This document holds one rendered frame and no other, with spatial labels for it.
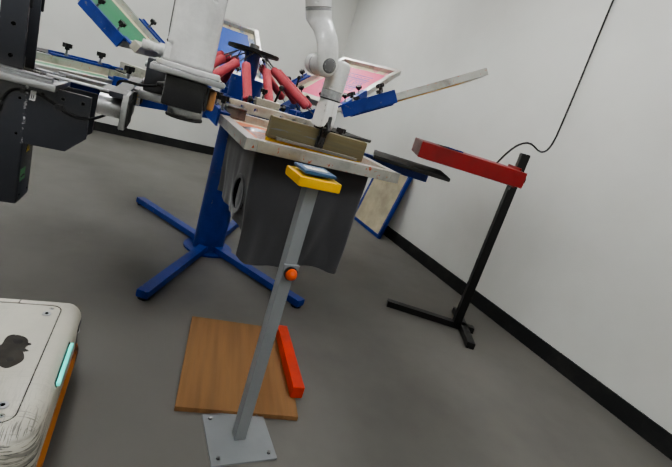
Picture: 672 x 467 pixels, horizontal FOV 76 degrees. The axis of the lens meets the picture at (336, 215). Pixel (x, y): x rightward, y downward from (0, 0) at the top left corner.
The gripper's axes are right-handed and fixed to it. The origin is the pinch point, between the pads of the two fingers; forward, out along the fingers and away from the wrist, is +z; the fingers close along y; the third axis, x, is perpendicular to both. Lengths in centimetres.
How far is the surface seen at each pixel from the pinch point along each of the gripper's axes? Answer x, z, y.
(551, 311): 201, 70, -17
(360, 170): 12.7, 4.6, 13.7
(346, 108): 42, -14, -72
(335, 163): 2.6, 4.3, 13.8
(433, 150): 92, -6, -52
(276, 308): -12, 50, 33
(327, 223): 12.0, 28.9, 3.5
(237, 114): -20.4, 2.0, -43.3
